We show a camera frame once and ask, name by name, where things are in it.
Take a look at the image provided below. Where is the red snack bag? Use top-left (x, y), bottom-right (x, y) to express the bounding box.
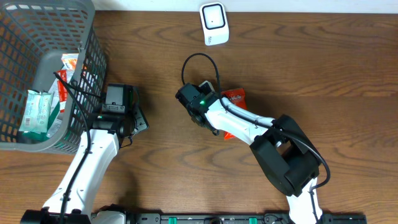
top-left (221, 87), bottom-right (249, 141)

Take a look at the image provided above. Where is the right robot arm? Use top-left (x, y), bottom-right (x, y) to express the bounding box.
top-left (175, 83), bottom-right (325, 223)

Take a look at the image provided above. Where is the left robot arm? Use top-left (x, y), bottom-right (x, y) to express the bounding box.
top-left (21, 84), bottom-right (149, 224)

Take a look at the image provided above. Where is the white barcode scanner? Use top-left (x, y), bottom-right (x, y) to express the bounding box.
top-left (199, 2), bottom-right (229, 46)

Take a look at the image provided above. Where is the red and white snack packet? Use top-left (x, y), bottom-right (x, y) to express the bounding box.
top-left (57, 70), bottom-right (68, 113)

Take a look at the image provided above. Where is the orange and white snack packet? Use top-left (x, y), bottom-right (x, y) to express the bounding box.
top-left (61, 54), bottom-right (79, 70)

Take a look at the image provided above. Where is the light green wipes pack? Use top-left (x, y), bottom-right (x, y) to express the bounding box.
top-left (19, 90), bottom-right (53, 134)

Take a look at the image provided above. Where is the grey plastic mesh basket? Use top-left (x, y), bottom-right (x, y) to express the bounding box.
top-left (1, 0), bottom-right (107, 154)

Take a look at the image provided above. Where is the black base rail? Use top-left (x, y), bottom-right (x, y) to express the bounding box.
top-left (127, 213), bottom-right (368, 224)

